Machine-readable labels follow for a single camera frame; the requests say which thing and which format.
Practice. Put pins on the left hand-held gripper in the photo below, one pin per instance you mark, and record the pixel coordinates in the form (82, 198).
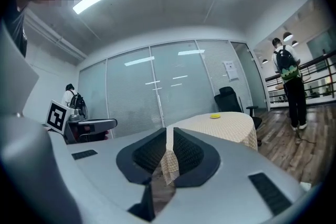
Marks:
(56, 116)

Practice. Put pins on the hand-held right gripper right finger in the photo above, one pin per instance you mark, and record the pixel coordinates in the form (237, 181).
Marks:
(225, 178)

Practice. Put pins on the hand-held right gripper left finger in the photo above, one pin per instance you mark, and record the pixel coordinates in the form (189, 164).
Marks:
(105, 165)

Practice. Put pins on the yellow plate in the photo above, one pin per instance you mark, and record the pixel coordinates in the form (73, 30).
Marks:
(215, 116)

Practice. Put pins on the checkered yellow tablecloth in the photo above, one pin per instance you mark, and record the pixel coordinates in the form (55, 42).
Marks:
(225, 128)

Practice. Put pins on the black office chair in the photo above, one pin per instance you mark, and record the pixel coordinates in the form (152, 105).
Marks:
(231, 102)

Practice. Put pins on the white ceiling pipes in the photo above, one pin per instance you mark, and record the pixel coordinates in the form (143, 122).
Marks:
(55, 39)

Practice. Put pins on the white paper notice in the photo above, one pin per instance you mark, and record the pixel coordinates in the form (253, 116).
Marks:
(231, 70)

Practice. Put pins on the dark pendant lamp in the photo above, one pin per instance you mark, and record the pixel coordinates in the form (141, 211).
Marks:
(287, 36)
(265, 61)
(295, 43)

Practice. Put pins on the person's black shirt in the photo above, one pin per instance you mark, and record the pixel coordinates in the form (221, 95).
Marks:
(17, 31)

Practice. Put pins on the black metal railing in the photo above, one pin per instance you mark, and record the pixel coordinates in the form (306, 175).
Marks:
(315, 73)

